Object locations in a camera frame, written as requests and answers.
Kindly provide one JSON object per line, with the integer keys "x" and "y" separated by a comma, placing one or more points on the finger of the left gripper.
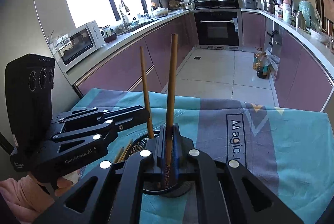
{"x": 70, "y": 133}
{"x": 137, "y": 112}

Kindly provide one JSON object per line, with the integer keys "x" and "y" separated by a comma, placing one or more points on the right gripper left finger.
{"x": 109, "y": 193}

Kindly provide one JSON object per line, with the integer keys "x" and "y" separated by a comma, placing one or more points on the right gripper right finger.
{"x": 226, "y": 192}

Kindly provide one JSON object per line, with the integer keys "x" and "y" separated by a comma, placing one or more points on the chopstick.
{"x": 146, "y": 94}
{"x": 168, "y": 127}
{"x": 122, "y": 152}

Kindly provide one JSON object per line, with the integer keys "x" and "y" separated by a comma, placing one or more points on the kitchen faucet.
{"x": 125, "y": 14}

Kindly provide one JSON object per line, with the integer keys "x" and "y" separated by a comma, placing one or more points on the left hand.
{"x": 66, "y": 180}

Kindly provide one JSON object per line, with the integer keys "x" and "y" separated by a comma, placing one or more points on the chopstick on cloth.
{"x": 122, "y": 152}

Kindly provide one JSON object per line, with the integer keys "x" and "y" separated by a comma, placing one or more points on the black mesh utensil cup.
{"x": 153, "y": 188}

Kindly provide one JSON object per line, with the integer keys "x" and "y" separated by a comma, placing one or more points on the teal grey tablecloth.
{"x": 290, "y": 151}

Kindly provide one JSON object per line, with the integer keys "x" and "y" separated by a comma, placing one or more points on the white microwave oven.
{"x": 76, "y": 45}

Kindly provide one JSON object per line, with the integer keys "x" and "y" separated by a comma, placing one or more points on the black built-in oven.
{"x": 219, "y": 24}

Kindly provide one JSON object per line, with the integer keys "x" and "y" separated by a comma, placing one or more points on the cooking oil bottle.
{"x": 261, "y": 63}

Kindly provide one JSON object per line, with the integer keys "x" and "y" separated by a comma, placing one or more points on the steel pot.
{"x": 268, "y": 5}

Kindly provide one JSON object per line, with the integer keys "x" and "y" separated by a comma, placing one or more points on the pink kettle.
{"x": 286, "y": 5}

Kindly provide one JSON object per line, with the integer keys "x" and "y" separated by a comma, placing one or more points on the mint green appliance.
{"x": 310, "y": 14}

